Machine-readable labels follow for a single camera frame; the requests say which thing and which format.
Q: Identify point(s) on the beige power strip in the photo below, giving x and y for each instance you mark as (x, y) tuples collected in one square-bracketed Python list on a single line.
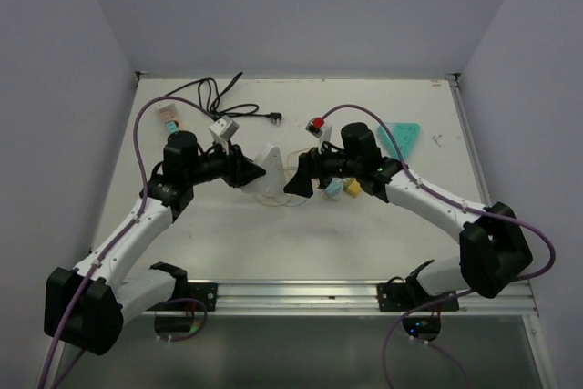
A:
[(173, 106)]

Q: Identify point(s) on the yellow cube charger front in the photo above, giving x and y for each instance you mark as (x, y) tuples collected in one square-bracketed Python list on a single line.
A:
[(352, 188)]

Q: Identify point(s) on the aluminium front rail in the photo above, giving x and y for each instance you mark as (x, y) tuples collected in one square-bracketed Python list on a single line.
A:
[(291, 295)]

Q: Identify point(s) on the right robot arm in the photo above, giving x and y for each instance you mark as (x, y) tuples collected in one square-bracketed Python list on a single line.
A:
[(493, 250)]

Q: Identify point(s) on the light blue usb charger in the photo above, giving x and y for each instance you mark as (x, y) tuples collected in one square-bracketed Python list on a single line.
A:
[(333, 190)]

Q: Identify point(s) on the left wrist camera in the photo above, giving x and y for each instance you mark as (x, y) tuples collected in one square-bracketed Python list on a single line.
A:
[(222, 130)]

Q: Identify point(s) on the teal power strip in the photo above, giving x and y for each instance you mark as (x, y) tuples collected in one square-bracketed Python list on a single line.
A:
[(405, 135)]

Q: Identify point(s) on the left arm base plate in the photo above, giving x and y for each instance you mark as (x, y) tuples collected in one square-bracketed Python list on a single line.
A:
[(206, 292)]

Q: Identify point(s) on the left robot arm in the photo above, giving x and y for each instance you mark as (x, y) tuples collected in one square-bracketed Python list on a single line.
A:
[(67, 319)]

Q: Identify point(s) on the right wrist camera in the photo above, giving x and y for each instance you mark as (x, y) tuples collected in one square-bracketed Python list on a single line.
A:
[(321, 130)]

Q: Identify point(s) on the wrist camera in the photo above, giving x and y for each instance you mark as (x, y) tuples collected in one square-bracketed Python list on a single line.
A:
[(321, 130), (222, 130)]

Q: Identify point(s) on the white triangular power strip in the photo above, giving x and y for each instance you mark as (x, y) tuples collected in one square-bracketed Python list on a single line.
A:
[(272, 184)]

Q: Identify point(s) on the pink cube charger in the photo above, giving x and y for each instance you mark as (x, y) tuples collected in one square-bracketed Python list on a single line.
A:
[(167, 114)]

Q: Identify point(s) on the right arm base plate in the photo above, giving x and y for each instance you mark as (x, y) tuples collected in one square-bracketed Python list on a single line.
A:
[(403, 294)]

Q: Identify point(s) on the teal cube charger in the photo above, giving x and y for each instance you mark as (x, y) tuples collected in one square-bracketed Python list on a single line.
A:
[(172, 127)]

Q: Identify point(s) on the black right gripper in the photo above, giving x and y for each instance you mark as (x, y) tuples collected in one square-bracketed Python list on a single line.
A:
[(311, 162)]

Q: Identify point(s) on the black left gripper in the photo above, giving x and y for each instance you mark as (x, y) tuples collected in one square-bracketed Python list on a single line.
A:
[(239, 168)]

